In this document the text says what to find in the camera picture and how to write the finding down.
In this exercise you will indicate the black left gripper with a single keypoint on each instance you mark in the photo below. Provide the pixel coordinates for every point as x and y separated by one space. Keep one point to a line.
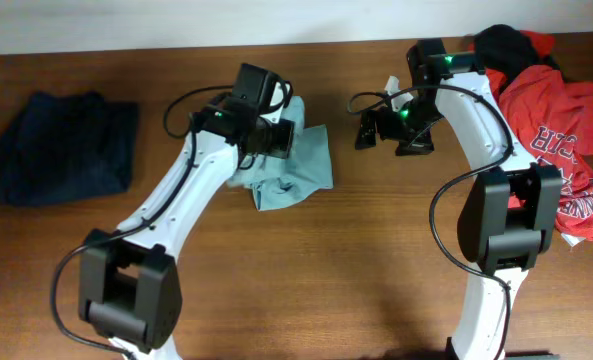
284 140

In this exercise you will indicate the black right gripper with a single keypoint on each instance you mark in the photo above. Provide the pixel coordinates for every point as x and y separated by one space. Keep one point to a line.
390 131

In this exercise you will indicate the light blue-grey t-shirt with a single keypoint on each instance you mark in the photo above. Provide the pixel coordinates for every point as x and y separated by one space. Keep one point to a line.
280 183

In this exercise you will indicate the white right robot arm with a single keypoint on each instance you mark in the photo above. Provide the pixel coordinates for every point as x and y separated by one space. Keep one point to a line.
508 218

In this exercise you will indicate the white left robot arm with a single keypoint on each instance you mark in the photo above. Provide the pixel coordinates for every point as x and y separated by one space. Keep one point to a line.
129 286

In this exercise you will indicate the black garment on pile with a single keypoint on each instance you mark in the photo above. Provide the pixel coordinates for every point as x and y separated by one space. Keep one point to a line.
506 52

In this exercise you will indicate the red printed t-shirt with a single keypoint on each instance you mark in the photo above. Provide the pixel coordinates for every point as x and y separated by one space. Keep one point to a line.
552 117

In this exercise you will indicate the dark navy folded garment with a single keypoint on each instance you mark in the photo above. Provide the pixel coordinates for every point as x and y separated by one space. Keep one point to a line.
65 149

